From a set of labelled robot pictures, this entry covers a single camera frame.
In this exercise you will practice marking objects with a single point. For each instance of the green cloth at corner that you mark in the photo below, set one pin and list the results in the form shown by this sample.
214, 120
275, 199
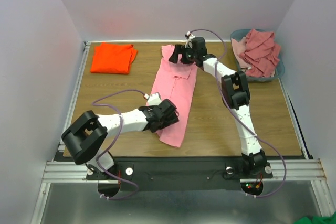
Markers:
316, 220

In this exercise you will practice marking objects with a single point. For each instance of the light pink t shirt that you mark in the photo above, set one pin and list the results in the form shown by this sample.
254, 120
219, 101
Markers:
175, 82

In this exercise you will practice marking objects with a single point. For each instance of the left aluminium frame rail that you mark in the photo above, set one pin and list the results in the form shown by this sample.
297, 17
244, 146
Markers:
69, 172

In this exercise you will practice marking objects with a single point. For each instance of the pale pink garment in basket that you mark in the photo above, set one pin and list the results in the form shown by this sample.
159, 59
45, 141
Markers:
239, 47

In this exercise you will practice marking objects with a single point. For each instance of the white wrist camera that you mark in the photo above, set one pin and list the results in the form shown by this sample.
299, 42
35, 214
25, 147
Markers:
153, 99
189, 38

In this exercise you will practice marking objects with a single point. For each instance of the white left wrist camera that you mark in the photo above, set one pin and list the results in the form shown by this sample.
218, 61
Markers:
153, 99

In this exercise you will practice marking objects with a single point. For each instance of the folded orange t shirt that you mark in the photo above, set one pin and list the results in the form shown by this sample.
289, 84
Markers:
113, 58

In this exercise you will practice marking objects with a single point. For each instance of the dusty rose t shirt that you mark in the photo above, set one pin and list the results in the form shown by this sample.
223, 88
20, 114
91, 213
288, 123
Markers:
261, 53

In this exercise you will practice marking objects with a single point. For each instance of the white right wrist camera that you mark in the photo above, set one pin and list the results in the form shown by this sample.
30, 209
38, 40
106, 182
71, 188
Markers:
189, 38

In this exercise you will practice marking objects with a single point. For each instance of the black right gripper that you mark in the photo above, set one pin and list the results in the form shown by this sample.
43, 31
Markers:
177, 52

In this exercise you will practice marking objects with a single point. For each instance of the blue plastic laundry basket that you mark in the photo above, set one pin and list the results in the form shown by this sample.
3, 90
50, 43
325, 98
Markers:
280, 69

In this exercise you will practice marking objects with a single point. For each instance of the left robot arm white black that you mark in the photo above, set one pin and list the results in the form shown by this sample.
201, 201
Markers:
85, 136

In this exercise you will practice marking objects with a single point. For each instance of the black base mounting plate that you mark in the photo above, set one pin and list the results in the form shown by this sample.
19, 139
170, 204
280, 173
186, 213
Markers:
180, 174

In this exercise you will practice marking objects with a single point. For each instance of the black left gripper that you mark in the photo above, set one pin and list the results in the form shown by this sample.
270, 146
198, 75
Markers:
171, 121

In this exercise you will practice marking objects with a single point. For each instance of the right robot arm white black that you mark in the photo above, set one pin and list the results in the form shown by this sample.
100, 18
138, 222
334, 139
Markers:
235, 96

